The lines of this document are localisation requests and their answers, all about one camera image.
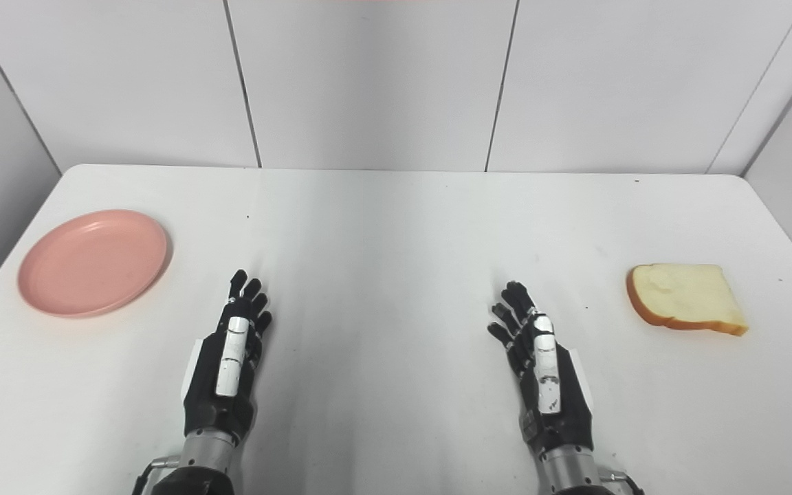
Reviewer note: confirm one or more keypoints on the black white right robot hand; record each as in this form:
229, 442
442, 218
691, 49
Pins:
564, 405

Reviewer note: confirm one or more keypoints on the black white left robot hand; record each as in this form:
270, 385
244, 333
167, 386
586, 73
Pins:
221, 399

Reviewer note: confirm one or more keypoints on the slice of white bread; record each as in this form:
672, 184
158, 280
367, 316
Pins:
685, 295

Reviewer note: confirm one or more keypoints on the pink round plate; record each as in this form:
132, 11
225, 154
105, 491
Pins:
93, 263

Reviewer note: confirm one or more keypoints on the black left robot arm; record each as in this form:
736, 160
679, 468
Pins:
200, 460

